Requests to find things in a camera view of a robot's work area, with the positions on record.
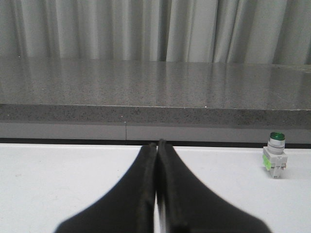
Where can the green push button switch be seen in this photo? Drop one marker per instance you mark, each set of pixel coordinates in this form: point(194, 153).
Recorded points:
point(273, 155)

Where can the grey curtain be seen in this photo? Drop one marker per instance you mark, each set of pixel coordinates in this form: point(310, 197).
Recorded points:
point(228, 31)

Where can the grey stone counter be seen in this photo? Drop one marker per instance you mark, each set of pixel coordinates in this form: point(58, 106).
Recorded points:
point(129, 101)

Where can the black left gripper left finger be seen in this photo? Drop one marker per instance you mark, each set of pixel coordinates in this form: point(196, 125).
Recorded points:
point(128, 207)

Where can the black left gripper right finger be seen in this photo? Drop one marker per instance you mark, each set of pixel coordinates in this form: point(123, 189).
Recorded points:
point(186, 205)

